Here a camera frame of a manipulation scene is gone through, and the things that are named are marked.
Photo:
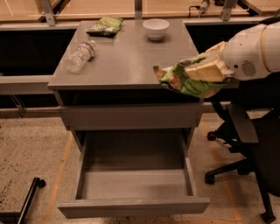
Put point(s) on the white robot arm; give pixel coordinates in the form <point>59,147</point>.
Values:
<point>273,48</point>

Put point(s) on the white ceramic bowl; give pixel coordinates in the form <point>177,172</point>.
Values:
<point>155,28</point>

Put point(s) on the grey drawer cabinet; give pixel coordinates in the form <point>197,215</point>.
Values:
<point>121,72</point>

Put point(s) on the clear plastic water bottle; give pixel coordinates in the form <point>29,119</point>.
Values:
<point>83,54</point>

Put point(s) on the green rice chip bag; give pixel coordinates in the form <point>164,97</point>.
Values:
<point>175,79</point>

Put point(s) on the dark green snack bag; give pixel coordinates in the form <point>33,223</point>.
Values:
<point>105,27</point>

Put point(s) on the closed grey top drawer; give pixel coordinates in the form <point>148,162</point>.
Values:
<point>133,117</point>

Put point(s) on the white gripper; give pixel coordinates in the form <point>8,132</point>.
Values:
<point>243,53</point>

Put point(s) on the open grey middle drawer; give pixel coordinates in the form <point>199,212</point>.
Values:
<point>134,172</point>

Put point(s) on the black office chair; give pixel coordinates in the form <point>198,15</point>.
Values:
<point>251,127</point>

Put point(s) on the black rolling stand base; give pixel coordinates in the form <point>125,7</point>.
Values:
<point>19,217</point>

